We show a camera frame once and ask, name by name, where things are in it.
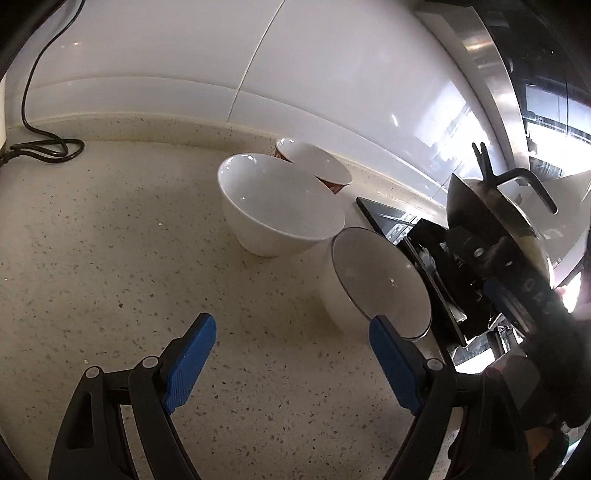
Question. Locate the plain white bowl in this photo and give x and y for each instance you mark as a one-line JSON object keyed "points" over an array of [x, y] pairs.
{"points": [[277, 207]]}

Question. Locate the red patterned bowl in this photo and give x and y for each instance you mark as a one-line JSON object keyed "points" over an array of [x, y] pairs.
{"points": [[314, 161]]}

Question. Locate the grey-rimmed white bowl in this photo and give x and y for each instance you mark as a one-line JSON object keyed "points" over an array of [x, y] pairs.
{"points": [[374, 272]]}

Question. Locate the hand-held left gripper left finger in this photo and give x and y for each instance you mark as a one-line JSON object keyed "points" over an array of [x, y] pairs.
{"points": [[191, 360]]}

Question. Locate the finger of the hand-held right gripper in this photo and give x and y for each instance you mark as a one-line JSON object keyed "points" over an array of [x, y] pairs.
{"points": [[501, 297], [475, 251]]}

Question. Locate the stainless range hood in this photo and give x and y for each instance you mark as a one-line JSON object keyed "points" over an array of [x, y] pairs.
{"points": [[489, 69]]}

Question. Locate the black wok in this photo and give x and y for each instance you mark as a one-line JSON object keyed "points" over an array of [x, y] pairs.
{"points": [[466, 203]]}

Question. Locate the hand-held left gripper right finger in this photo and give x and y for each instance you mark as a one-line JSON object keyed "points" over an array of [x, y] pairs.
{"points": [[392, 360]]}

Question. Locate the black gas stove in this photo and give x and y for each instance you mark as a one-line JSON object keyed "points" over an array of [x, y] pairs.
{"points": [[383, 214]]}

